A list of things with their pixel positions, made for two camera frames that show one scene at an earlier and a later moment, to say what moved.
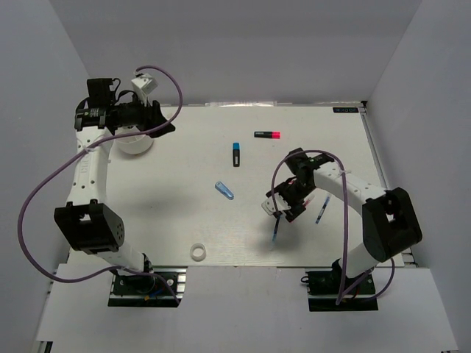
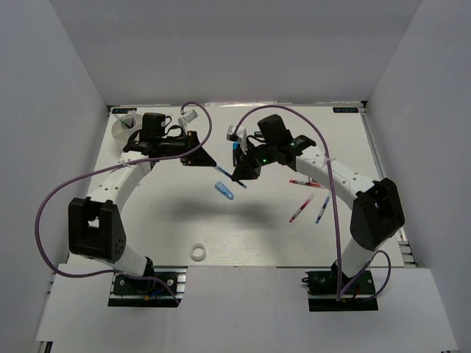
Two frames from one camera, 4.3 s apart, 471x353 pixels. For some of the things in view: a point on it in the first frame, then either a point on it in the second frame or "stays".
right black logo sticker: x=345 y=109 stays
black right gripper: x=296 y=209 → x=245 y=169
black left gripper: x=150 y=115 → x=199 y=158
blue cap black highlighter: x=236 y=154 stays
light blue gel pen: x=275 y=230 → x=227 y=174
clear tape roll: x=198 y=252 stays
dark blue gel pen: x=322 y=209 stays
